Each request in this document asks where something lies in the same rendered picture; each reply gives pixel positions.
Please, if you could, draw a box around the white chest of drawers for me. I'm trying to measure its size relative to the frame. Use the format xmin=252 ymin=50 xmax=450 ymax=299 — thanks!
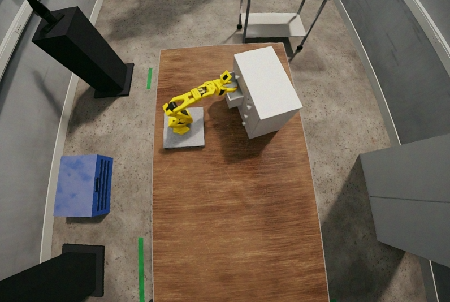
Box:
xmin=233 ymin=46 xmax=302 ymax=139

